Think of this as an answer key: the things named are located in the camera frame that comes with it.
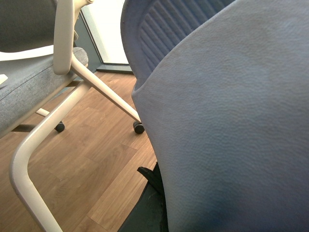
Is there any white grey office chair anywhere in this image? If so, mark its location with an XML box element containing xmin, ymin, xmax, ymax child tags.
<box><xmin>0</xmin><ymin>0</ymin><xmax>144</xmax><ymax>232</ymax></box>

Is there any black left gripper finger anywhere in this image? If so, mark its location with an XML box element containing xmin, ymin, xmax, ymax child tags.
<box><xmin>119</xmin><ymin>166</ymin><xmax>169</xmax><ymax>232</ymax></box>

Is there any light blue slipper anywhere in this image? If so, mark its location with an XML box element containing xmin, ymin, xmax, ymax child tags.
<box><xmin>121</xmin><ymin>0</ymin><xmax>309</xmax><ymax>232</ymax></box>

